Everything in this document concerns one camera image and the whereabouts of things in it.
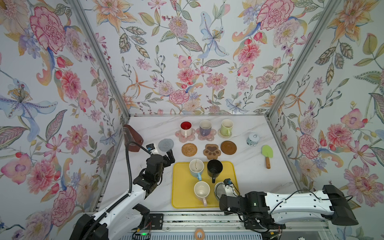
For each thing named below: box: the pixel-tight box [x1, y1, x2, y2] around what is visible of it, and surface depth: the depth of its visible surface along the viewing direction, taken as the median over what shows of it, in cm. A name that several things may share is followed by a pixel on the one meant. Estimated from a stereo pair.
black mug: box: [207, 159, 223, 184], surface depth 86 cm
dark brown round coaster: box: [220, 140, 237, 155], surface depth 103 cm
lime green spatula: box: [261, 145, 274, 169], surface depth 103 cm
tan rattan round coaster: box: [181, 143, 198, 157], surface depth 103 cm
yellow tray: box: [172, 161, 237, 208], surface depth 87 cm
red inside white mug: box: [180, 121, 193, 138], surface depth 106 cm
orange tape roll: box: [194, 228, 205, 240], surface depth 72 cm
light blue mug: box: [189, 158, 205, 181], surface depth 86 cm
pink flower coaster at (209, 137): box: [195, 128, 217, 142], surface depth 109 cm
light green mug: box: [220, 119, 234, 137], surface depth 105 cm
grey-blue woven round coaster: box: [158, 138, 174, 152], surface depth 106 cm
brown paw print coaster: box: [203, 143, 221, 160], surface depth 103 cm
